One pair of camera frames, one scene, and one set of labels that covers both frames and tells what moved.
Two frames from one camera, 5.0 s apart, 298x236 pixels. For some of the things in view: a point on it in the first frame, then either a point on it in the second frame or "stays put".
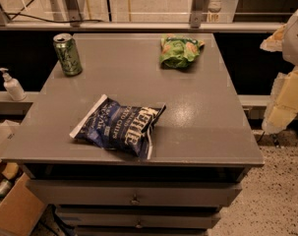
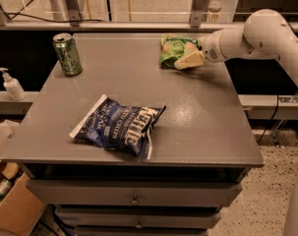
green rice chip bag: x=178 y=51 stays put
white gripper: x=296 y=41 -> x=211 y=48
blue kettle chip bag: x=120 y=126 stays put
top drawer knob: x=135 y=201 stays put
